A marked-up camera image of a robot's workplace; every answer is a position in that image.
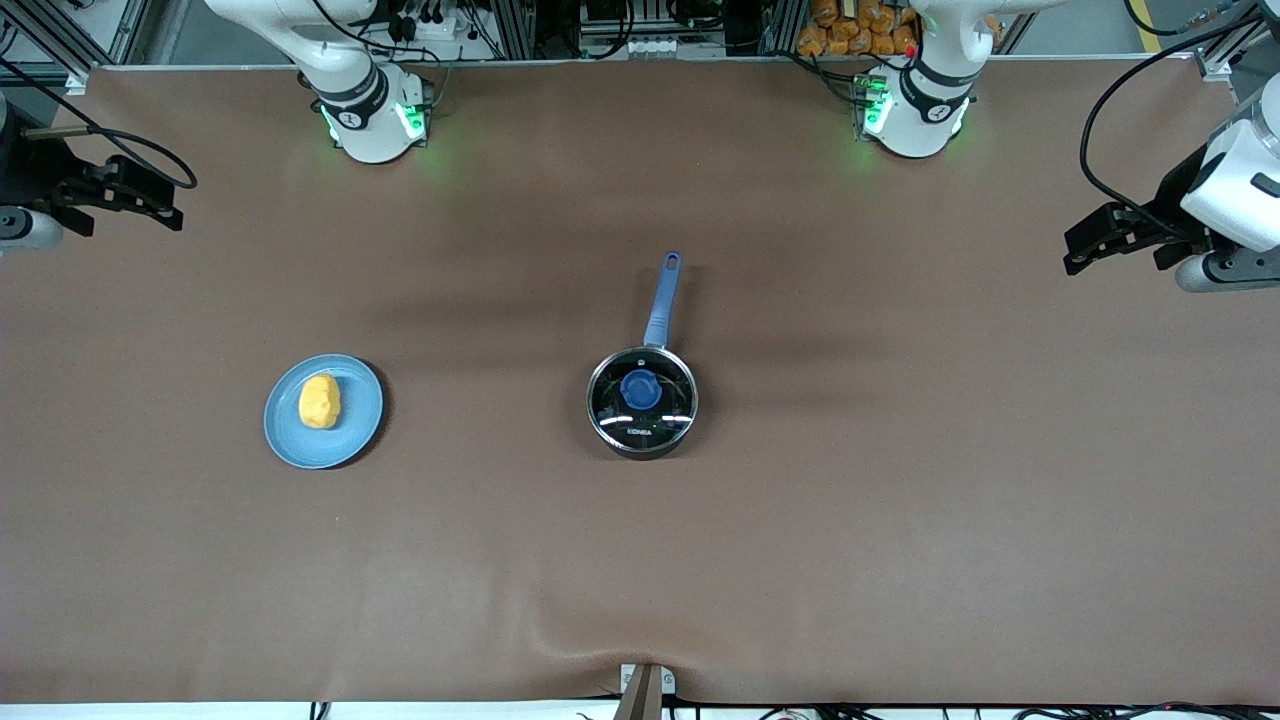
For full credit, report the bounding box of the yellow potato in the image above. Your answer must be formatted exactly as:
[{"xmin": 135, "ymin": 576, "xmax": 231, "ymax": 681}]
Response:
[{"xmin": 298, "ymin": 374, "xmax": 342, "ymax": 431}]

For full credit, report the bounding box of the glass lid with blue knob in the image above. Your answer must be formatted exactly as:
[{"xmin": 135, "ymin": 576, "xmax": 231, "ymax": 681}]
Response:
[{"xmin": 588, "ymin": 346, "xmax": 698, "ymax": 449}]

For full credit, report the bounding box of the blue round plate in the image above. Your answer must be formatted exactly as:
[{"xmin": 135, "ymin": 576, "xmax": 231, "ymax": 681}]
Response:
[{"xmin": 263, "ymin": 353, "xmax": 385, "ymax": 471}]

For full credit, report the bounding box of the pile of orange packets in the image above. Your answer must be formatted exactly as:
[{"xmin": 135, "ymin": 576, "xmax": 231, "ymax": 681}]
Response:
[{"xmin": 797, "ymin": 0, "xmax": 921, "ymax": 58}]

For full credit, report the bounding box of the white power strip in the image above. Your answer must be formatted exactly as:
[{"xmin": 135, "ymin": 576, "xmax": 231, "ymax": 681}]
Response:
[{"xmin": 580, "ymin": 36, "xmax": 723, "ymax": 59}]

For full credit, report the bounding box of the brown table cover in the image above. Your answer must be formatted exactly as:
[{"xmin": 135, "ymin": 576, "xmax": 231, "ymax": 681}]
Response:
[{"xmin": 0, "ymin": 58, "xmax": 1280, "ymax": 706}]

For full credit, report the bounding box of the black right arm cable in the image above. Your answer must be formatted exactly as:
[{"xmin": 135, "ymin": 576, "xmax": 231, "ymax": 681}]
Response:
[{"xmin": 0, "ymin": 55, "xmax": 199, "ymax": 191}]

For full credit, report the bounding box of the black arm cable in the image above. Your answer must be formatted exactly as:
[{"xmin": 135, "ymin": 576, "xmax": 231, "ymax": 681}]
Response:
[
  {"xmin": 0, "ymin": 55, "xmax": 199, "ymax": 191},
  {"xmin": 1079, "ymin": 10, "xmax": 1280, "ymax": 219}
]

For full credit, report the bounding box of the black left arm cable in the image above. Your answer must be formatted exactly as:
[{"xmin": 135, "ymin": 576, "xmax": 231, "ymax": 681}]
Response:
[{"xmin": 1079, "ymin": 10, "xmax": 1280, "ymax": 219}]

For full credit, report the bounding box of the aluminium frame rail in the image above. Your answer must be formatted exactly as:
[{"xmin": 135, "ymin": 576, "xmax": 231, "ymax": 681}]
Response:
[
  {"xmin": 1195, "ymin": 0, "xmax": 1280, "ymax": 83},
  {"xmin": 0, "ymin": 0, "xmax": 151, "ymax": 71}
]

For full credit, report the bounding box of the black cable bundle with plugs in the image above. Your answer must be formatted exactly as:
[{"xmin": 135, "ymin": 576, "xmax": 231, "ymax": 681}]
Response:
[{"xmin": 380, "ymin": 0, "xmax": 501, "ymax": 63}]

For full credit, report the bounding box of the aluminium frame post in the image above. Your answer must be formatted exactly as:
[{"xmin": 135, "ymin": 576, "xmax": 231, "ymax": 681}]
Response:
[
  {"xmin": 490, "ymin": 0, "xmax": 537, "ymax": 61},
  {"xmin": 765, "ymin": 0, "xmax": 807, "ymax": 56}
]

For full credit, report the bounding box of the black pot with blue handle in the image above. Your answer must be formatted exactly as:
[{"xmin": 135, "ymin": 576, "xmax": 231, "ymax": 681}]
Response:
[{"xmin": 586, "ymin": 250, "xmax": 699, "ymax": 461}]

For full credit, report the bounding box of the grey metal clamp bracket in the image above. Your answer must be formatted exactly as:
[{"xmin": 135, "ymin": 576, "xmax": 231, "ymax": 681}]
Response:
[{"xmin": 619, "ymin": 663, "xmax": 678, "ymax": 698}]

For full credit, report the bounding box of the brown camera stand post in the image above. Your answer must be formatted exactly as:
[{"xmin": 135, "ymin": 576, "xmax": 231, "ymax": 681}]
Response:
[{"xmin": 612, "ymin": 667, "xmax": 663, "ymax": 720}]

